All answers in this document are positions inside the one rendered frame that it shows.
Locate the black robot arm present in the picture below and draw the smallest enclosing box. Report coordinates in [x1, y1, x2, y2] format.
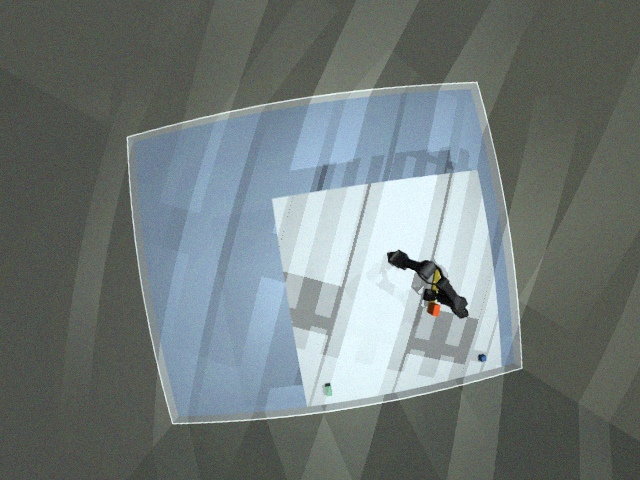
[387, 249, 469, 318]

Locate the yellow bar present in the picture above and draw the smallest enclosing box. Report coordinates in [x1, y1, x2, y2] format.
[426, 270, 441, 316]

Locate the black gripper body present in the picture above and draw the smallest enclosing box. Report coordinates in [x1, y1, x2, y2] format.
[423, 289, 445, 305]

